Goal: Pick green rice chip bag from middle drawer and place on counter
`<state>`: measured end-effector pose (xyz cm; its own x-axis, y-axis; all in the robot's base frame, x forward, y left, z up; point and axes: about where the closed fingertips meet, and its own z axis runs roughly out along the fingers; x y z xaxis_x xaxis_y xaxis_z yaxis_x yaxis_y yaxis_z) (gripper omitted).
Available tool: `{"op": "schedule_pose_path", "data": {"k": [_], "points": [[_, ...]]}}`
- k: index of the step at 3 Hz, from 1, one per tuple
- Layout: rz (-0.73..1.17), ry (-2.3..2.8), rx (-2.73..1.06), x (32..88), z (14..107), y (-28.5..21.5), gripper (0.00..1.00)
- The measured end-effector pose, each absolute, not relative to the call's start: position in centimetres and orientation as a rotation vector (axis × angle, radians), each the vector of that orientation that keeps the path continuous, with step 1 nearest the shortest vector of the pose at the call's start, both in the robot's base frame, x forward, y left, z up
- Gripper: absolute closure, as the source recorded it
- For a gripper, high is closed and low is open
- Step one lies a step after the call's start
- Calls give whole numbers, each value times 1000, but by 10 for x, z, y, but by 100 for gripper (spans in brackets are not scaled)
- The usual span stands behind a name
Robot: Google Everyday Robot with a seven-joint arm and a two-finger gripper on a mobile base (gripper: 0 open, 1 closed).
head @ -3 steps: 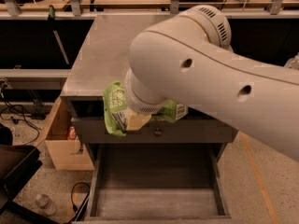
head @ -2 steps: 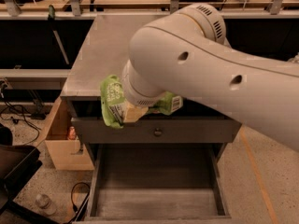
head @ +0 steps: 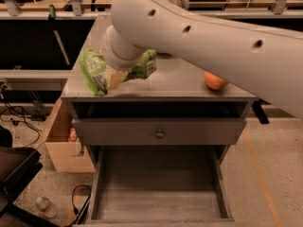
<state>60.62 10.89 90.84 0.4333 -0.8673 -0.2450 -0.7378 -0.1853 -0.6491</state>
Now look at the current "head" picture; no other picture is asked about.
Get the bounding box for black cable loop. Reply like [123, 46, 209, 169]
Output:
[65, 183, 93, 227]

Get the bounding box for black floor cables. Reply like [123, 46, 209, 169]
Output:
[0, 80, 43, 148]

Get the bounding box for black chair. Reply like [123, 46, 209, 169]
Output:
[0, 126, 59, 227]

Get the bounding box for round metal drawer knob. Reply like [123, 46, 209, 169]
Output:
[155, 130, 165, 139]

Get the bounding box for green handled tool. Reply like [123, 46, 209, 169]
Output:
[48, 4, 70, 66]

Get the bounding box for green rice chip bag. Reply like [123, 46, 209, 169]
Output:
[79, 48, 157, 96]

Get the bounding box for grey top drawer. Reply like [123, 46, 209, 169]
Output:
[72, 118, 246, 146]

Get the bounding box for cardboard box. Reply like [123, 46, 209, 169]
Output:
[39, 98, 95, 173]

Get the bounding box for orange fruit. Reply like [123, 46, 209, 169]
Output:
[204, 72, 228, 91]

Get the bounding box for red can in box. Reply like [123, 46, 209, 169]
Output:
[67, 128, 78, 142]

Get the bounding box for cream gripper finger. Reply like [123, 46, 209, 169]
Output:
[106, 67, 128, 90]

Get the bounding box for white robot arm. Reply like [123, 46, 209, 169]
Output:
[101, 0, 303, 119]

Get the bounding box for open grey middle drawer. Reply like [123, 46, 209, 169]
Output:
[85, 147, 237, 227]

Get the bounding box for clear plastic bottle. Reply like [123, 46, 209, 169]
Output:
[36, 197, 58, 218]

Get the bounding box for grey wooden drawer cabinet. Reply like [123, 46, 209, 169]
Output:
[61, 13, 261, 227]

